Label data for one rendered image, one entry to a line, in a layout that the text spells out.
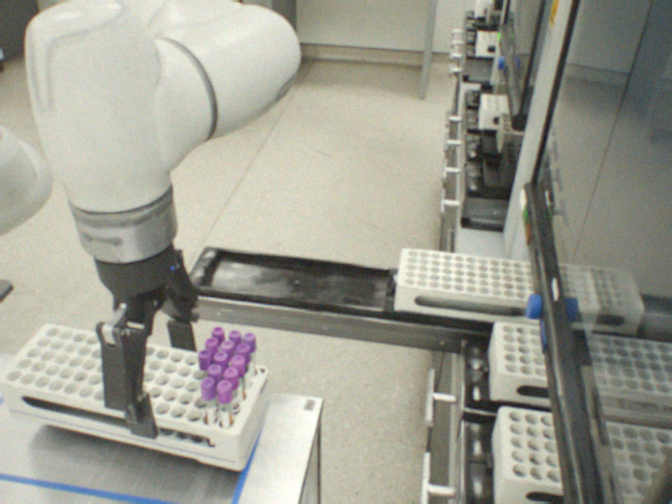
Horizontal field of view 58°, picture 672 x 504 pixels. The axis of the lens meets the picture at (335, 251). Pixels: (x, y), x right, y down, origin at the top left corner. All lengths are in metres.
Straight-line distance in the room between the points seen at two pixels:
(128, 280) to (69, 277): 1.92
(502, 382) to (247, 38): 0.52
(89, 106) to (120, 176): 0.06
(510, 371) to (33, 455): 0.60
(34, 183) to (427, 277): 0.75
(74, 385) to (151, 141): 0.35
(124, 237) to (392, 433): 1.37
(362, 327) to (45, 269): 1.80
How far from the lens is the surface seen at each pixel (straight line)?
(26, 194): 1.25
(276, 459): 0.76
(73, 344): 0.81
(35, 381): 0.78
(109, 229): 0.55
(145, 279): 0.59
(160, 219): 0.56
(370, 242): 2.51
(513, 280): 0.97
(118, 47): 0.49
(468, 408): 0.85
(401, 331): 0.95
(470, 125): 1.57
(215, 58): 0.57
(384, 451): 1.78
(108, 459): 0.80
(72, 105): 0.49
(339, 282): 1.02
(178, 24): 0.60
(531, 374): 0.83
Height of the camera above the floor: 1.44
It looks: 36 degrees down
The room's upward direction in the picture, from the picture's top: 1 degrees clockwise
